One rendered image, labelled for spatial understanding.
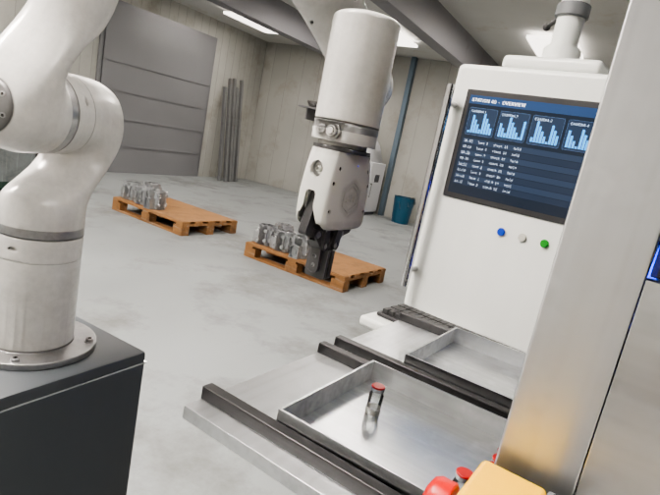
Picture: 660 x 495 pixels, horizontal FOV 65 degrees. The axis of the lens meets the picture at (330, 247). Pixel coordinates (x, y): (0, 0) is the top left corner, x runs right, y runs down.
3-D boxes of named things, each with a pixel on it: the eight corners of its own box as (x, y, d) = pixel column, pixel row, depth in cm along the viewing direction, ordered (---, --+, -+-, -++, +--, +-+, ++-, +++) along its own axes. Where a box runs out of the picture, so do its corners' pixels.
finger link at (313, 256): (321, 232, 66) (311, 282, 67) (335, 231, 68) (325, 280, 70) (302, 226, 67) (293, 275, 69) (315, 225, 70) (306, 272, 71)
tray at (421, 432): (577, 475, 73) (583, 453, 72) (537, 589, 51) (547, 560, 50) (368, 378, 90) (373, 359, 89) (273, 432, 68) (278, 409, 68)
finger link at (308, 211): (297, 219, 62) (311, 247, 67) (330, 174, 65) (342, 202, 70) (290, 217, 63) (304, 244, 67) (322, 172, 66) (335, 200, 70)
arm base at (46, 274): (-68, 336, 79) (-63, 217, 75) (51, 312, 95) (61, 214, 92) (2, 384, 70) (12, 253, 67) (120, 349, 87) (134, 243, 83)
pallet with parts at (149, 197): (106, 208, 596) (110, 178, 589) (166, 208, 671) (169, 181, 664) (184, 237, 537) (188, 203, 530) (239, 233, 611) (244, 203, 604)
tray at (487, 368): (617, 406, 100) (623, 390, 99) (601, 461, 78) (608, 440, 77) (452, 341, 117) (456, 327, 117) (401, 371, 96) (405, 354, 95)
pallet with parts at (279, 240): (239, 255, 507) (245, 222, 500) (288, 248, 579) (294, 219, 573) (346, 294, 451) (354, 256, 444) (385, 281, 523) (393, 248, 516)
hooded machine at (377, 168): (376, 215, 1031) (392, 141, 1002) (362, 215, 977) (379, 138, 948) (345, 206, 1064) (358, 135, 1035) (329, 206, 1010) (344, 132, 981)
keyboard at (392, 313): (528, 361, 137) (530, 353, 136) (509, 373, 126) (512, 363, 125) (401, 308, 160) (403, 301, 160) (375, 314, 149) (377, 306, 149)
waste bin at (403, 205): (414, 225, 993) (421, 197, 982) (407, 226, 957) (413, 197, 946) (393, 219, 1014) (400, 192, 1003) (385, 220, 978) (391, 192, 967)
